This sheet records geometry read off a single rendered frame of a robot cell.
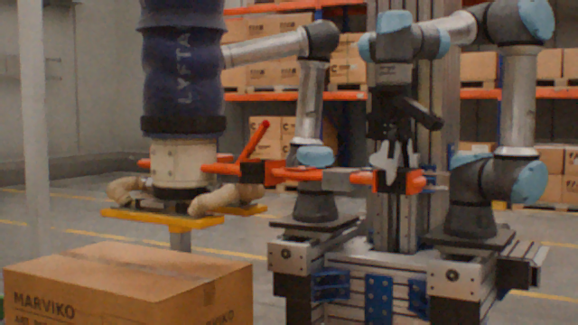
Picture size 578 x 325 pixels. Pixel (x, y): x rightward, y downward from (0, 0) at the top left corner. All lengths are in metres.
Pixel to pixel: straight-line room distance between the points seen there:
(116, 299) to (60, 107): 11.14
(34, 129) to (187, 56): 3.22
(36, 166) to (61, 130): 7.97
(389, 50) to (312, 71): 0.78
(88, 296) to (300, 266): 0.60
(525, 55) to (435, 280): 0.62
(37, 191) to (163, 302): 3.28
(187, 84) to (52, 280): 0.65
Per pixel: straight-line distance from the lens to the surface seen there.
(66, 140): 12.69
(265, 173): 1.41
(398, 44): 1.27
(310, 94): 2.01
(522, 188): 1.61
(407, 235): 1.88
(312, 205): 1.88
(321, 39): 1.90
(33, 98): 4.65
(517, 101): 1.64
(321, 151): 1.89
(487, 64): 8.47
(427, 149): 1.92
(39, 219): 4.72
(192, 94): 1.50
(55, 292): 1.74
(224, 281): 1.66
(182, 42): 1.51
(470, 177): 1.69
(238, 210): 1.57
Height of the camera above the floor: 1.41
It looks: 5 degrees down
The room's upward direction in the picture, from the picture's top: straight up
